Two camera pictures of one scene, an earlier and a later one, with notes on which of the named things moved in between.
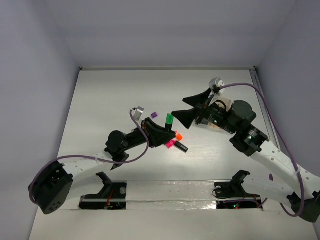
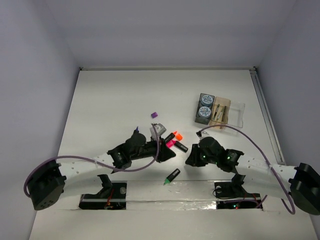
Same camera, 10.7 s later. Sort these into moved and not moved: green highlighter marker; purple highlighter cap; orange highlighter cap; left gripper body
Moved: green highlighter marker; left gripper body
Not moved: orange highlighter cap; purple highlighter cap
